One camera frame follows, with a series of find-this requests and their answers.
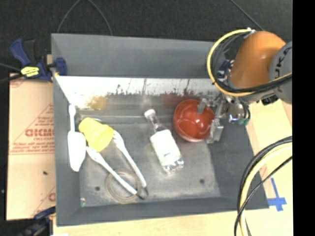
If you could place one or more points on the white plastic scoop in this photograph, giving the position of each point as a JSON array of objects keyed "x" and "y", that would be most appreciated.
[{"x": 76, "y": 146}]

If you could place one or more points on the brown cardboard board red print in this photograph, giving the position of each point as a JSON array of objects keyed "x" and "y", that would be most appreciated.
[{"x": 29, "y": 156}]

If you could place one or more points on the clear plastic bottle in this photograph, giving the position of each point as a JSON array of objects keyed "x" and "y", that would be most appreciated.
[{"x": 165, "y": 146}]

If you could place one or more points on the grey metal bin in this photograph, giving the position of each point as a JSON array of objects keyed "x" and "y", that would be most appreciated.
[{"x": 137, "y": 58}]

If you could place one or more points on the yellow plastic cup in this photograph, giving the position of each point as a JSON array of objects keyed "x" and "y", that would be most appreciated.
[{"x": 96, "y": 134}]

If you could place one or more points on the black cylinder on white bracket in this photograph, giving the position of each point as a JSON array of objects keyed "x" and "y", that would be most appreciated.
[{"x": 269, "y": 100}]

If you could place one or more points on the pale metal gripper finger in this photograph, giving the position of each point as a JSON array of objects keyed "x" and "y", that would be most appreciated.
[
  {"x": 202, "y": 106},
  {"x": 215, "y": 131}
]

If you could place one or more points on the red bowl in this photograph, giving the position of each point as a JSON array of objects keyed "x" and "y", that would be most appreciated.
[{"x": 189, "y": 124}]

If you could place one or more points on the white plastic tongs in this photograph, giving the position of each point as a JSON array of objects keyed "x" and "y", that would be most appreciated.
[{"x": 128, "y": 161}]

